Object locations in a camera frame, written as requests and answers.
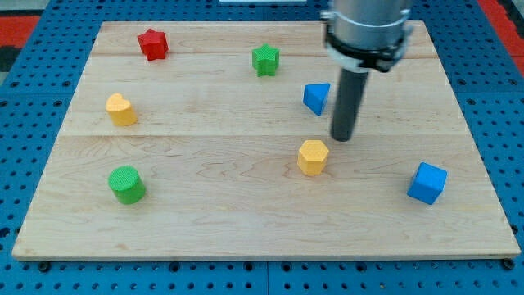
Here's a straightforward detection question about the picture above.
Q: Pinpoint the blue cube block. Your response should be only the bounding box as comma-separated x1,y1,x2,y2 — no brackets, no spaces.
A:
407,162,448,205

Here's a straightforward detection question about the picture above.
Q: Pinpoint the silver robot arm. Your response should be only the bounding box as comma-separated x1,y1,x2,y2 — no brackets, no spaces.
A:
320,0,413,73

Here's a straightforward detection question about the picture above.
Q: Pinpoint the wooden board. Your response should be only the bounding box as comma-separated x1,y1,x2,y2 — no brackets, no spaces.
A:
12,21,521,261

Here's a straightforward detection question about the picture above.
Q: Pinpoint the yellow hexagon block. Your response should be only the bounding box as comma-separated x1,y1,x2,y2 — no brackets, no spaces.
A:
297,139,329,175

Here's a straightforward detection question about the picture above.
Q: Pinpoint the blue triangle block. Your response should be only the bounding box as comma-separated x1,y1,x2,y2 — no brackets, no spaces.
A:
302,83,331,116

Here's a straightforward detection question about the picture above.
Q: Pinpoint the green star block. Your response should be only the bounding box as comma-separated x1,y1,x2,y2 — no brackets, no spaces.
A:
251,43,280,77

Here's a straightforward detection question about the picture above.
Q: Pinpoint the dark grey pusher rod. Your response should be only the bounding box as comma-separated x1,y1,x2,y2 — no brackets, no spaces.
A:
330,69,368,142

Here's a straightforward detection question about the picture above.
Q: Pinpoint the green cylinder block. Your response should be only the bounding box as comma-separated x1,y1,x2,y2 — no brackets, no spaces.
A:
108,166,146,205

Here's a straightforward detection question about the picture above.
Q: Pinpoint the yellow heart block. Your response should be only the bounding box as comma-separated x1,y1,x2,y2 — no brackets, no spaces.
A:
106,93,138,127

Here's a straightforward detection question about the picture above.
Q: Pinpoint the red star block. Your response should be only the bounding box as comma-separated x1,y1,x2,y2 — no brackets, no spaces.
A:
137,29,169,61

